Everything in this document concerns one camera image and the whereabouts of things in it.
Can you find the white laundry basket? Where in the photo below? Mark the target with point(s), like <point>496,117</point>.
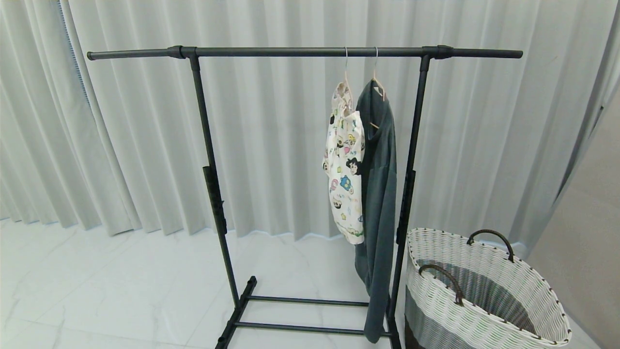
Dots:
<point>465,291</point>

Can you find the pink clothes hanger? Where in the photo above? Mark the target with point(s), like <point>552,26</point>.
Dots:
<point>375,75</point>
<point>346,72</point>

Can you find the dark grey t-shirt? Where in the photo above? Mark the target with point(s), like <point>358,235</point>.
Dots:
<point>380,218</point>

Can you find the black clothes rack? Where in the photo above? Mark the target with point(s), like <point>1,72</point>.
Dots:
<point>290,51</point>

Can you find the cream printed garment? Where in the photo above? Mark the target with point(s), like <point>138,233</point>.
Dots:
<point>346,169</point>

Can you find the white curtain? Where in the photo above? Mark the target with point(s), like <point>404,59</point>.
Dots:
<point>290,135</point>

